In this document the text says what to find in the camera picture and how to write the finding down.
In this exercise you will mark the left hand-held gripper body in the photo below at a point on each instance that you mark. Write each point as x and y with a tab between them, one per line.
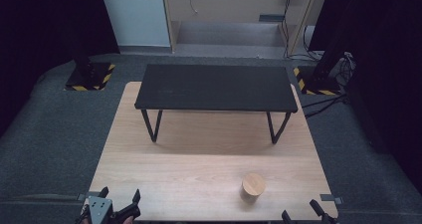
99	210

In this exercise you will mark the round wooden block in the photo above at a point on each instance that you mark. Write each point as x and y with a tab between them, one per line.
253	185

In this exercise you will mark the black low shelf rack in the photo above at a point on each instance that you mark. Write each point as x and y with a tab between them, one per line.
215	86

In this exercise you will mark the person's left hand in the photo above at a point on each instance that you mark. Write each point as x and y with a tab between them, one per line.
128	221

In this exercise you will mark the grey tape strip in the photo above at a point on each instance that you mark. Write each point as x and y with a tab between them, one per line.
87	195
331	198

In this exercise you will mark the black stand with striped base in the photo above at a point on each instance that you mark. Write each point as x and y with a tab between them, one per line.
318	81
89	76

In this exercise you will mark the dark curtain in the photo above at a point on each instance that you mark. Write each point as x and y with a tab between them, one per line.
381	68
46	28

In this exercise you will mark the white cabinet panel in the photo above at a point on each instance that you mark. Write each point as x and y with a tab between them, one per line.
136	15

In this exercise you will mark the wooden shelf unit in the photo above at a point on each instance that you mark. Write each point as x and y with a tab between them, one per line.
229	25

